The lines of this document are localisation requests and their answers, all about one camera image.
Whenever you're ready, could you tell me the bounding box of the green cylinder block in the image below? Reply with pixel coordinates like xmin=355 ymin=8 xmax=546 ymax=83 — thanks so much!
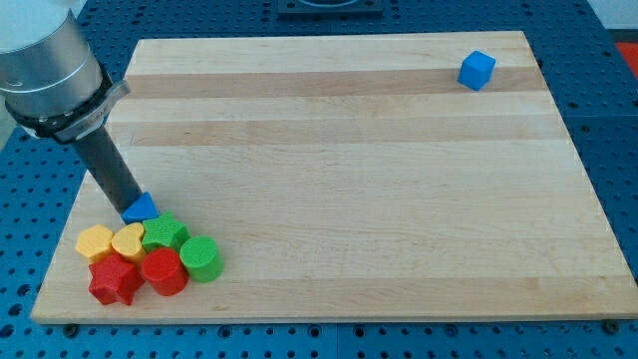
xmin=179 ymin=235 xmax=224 ymax=283

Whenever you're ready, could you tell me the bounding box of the red object at edge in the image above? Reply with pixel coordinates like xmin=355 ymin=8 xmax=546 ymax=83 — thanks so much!
xmin=615 ymin=42 xmax=638 ymax=78

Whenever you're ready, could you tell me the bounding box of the yellow heart block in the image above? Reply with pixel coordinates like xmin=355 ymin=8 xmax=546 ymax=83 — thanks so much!
xmin=111 ymin=222 xmax=147 ymax=264

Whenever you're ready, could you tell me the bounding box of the blue cube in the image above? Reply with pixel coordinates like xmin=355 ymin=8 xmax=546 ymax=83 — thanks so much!
xmin=458 ymin=50 xmax=496 ymax=91

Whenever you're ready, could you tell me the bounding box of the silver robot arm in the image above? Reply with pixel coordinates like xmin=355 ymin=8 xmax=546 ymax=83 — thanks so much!
xmin=1 ymin=0 xmax=130 ymax=144

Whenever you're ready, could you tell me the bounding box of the red cylinder block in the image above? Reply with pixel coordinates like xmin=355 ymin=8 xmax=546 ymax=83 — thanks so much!
xmin=141 ymin=247 xmax=188 ymax=296

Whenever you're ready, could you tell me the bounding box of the wooden board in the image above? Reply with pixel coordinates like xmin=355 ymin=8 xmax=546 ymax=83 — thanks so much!
xmin=32 ymin=31 xmax=637 ymax=324

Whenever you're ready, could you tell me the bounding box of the dark cylindrical pointer tool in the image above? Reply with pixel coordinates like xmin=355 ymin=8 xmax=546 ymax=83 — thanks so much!
xmin=73 ymin=127 xmax=142 ymax=213

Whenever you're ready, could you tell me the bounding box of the blue triangle block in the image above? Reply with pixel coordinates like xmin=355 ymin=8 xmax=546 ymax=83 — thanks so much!
xmin=121 ymin=191 xmax=160 ymax=224

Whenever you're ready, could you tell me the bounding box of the red star block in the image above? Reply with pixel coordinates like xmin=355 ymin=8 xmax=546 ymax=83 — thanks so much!
xmin=89 ymin=254 xmax=145 ymax=305

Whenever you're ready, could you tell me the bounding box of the yellow hexagon block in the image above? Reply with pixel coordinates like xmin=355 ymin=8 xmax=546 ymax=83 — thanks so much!
xmin=75 ymin=224 xmax=115 ymax=263

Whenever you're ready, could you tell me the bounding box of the green star block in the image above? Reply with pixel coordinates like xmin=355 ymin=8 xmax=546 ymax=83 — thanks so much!
xmin=142 ymin=211 xmax=190 ymax=253

